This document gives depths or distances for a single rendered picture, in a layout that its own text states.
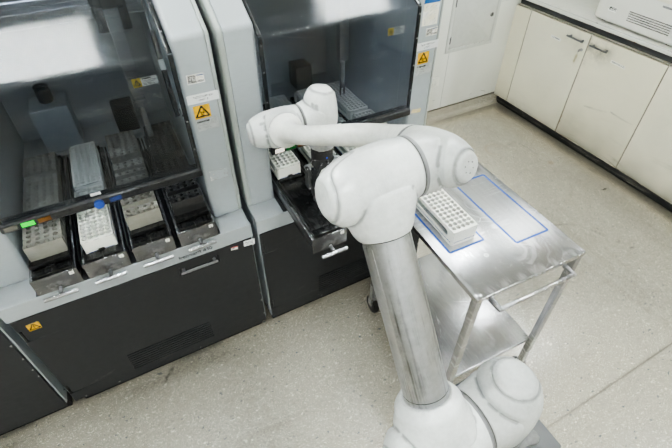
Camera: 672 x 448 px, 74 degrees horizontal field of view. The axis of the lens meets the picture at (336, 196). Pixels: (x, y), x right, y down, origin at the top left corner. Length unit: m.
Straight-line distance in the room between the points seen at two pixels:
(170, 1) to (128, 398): 1.63
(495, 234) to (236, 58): 1.03
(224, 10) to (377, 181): 0.85
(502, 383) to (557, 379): 1.26
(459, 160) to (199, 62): 0.87
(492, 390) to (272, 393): 1.22
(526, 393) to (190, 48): 1.23
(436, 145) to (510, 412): 0.60
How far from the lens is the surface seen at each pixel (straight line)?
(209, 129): 1.54
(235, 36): 1.44
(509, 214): 1.72
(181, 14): 1.45
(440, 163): 0.87
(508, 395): 1.12
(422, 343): 0.95
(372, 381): 2.15
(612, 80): 3.41
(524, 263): 1.57
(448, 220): 1.54
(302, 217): 1.60
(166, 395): 2.24
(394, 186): 0.81
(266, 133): 1.30
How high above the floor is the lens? 1.93
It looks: 41 degrees down
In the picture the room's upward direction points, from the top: straight up
